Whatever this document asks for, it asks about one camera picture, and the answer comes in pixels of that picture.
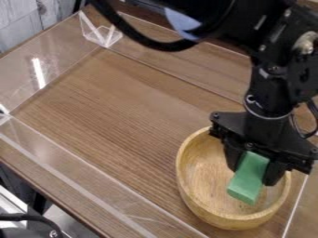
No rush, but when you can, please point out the green rectangular block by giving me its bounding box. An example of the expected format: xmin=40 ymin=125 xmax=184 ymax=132
xmin=227 ymin=152 xmax=270 ymax=205

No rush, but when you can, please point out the black metal bracket with screw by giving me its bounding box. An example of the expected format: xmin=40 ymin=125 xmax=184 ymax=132
xmin=36 ymin=224 xmax=75 ymax=238

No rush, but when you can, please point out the light wooden bowl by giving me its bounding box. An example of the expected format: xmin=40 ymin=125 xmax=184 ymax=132
xmin=175 ymin=127 xmax=291 ymax=231

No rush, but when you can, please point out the clear acrylic corner bracket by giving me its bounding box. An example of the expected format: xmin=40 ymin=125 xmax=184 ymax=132
xmin=79 ymin=11 xmax=123 ymax=48

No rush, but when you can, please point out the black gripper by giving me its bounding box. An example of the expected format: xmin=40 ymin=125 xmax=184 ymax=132
xmin=210 ymin=112 xmax=318 ymax=186

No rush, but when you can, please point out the clear acrylic tray wall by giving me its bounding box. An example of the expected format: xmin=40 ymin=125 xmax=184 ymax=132
xmin=0 ymin=18 xmax=306 ymax=238

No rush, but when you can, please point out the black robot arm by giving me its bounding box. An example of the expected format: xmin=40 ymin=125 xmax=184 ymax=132
xmin=164 ymin=0 xmax=318 ymax=186

